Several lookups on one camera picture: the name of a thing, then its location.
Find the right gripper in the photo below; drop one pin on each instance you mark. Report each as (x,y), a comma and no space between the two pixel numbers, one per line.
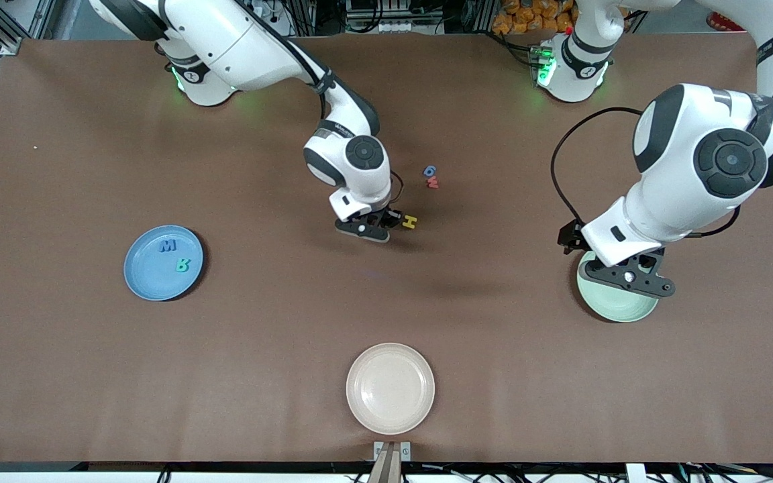
(386,217)

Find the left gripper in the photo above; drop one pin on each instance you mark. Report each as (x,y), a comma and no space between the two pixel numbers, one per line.
(569,237)

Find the yellow uppercase letter H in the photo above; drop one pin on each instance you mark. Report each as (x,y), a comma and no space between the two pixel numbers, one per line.
(410,222)

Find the pink lowercase letter w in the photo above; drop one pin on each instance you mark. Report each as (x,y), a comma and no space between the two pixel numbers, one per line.
(433,182)

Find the blue lowercase letter g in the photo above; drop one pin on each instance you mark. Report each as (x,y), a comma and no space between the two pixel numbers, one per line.
(430,170)

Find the teal uppercase letter R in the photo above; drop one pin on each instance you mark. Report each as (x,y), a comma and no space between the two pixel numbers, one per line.
(183,265)

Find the blue uppercase letter M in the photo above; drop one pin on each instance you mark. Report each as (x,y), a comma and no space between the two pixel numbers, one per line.
(168,245)

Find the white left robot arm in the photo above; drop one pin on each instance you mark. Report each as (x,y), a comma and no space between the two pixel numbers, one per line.
(695,168)

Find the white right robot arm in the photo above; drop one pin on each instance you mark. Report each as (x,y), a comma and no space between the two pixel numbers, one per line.
(259,47)

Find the green plate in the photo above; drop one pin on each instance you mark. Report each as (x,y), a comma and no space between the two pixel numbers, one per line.
(618,308)

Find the beige plate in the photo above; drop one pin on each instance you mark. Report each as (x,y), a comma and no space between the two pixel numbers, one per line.
(390,389)

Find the blue plate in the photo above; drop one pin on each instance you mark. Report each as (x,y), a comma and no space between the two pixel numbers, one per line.
(155,278)

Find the white power strip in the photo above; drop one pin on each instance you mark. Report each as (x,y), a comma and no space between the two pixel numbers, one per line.
(276,23)

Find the orange snack packs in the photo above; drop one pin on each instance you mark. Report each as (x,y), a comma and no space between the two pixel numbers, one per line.
(527,20)

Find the red object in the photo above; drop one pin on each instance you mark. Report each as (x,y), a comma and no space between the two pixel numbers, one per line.
(725,22)

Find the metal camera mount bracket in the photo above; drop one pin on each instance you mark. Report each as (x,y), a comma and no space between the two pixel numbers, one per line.
(392,453)

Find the black table edge rail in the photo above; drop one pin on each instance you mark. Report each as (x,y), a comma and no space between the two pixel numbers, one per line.
(225,466)

